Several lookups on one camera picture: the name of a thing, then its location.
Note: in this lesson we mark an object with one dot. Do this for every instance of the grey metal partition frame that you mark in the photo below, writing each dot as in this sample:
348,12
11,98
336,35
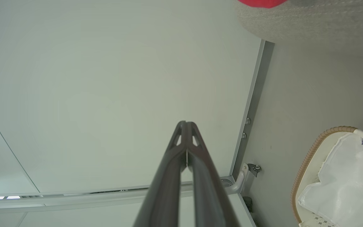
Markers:
254,94

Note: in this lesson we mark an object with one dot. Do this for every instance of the small dark metal bracket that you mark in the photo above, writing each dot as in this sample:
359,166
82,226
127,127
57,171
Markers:
254,169

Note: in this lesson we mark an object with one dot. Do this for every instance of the white woven laundry basket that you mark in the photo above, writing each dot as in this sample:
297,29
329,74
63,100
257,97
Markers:
310,157

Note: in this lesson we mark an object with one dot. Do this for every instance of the white basket liner cloth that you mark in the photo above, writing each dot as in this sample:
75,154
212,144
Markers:
348,186

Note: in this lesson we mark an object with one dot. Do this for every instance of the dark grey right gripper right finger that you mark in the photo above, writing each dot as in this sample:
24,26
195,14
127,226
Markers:
210,195

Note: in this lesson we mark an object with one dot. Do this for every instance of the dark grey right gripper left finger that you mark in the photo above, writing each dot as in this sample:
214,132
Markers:
165,189

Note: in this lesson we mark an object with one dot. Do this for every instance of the red and white jersey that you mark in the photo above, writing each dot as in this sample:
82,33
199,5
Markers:
263,3

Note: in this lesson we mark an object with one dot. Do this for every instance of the grey fabric sofa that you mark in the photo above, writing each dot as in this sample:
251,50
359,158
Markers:
320,22

